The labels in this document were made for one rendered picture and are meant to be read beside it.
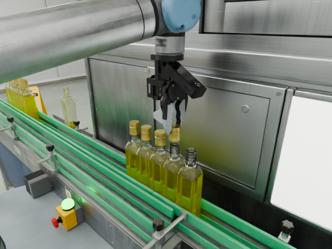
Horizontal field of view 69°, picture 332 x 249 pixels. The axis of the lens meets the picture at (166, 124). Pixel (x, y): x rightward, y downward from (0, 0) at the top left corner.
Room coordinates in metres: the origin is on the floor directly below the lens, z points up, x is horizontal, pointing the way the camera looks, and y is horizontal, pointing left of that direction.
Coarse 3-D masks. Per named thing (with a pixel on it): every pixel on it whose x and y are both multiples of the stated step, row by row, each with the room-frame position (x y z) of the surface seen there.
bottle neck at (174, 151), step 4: (172, 144) 0.63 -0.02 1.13; (176, 144) 0.63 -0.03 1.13; (172, 148) 0.61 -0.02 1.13; (176, 148) 0.60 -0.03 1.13; (172, 152) 0.61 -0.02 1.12; (176, 152) 0.61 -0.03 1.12; (172, 156) 0.61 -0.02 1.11; (176, 156) 0.61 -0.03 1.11; (172, 160) 0.61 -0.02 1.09; (176, 160) 0.61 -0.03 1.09
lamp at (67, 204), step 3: (69, 198) 0.73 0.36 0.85; (63, 201) 0.71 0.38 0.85; (66, 201) 0.71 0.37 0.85; (69, 201) 0.71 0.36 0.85; (72, 201) 0.72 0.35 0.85; (63, 204) 0.70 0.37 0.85; (66, 204) 0.70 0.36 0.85; (69, 204) 0.70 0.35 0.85; (72, 204) 0.71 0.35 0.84; (63, 207) 0.70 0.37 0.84; (66, 207) 0.69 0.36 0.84; (69, 207) 0.70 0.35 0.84; (72, 207) 0.70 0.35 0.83; (66, 210) 0.69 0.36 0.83
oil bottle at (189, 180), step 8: (184, 168) 0.57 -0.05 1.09; (192, 168) 0.57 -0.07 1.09; (200, 168) 0.58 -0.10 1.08; (184, 176) 0.56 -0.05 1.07; (192, 176) 0.55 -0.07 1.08; (200, 176) 0.57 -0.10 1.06; (184, 184) 0.56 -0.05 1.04; (192, 184) 0.54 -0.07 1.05; (200, 184) 0.57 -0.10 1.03; (184, 192) 0.56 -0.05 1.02; (192, 192) 0.54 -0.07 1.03; (200, 192) 0.57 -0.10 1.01; (184, 200) 0.56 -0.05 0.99; (192, 200) 0.54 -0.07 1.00; (200, 200) 0.58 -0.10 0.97; (184, 208) 0.56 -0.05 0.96; (192, 208) 0.55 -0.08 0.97; (200, 208) 0.58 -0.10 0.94
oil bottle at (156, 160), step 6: (150, 156) 0.65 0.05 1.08; (156, 156) 0.64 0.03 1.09; (162, 156) 0.64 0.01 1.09; (168, 156) 0.65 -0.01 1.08; (150, 162) 0.65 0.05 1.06; (156, 162) 0.63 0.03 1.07; (162, 162) 0.63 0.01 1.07; (150, 168) 0.65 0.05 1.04; (156, 168) 0.63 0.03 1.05; (162, 168) 0.62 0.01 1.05; (150, 174) 0.65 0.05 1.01; (156, 174) 0.63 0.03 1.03; (162, 174) 0.62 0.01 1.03; (150, 180) 0.65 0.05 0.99; (156, 180) 0.63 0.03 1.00; (162, 180) 0.62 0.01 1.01; (150, 186) 0.65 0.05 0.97; (156, 186) 0.63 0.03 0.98; (162, 186) 0.62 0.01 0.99; (162, 192) 0.62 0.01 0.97
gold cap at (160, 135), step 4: (156, 132) 0.65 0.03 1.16; (160, 132) 0.65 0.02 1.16; (164, 132) 0.65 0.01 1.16; (156, 136) 0.65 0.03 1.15; (160, 136) 0.64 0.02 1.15; (164, 136) 0.65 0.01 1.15; (156, 140) 0.65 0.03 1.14; (160, 140) 0.64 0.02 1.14; (164, 140) 0.65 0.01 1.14; (156, 144) 0.65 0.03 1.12; (160, 144) 0.64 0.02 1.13; (164, 144) 0.65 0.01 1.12
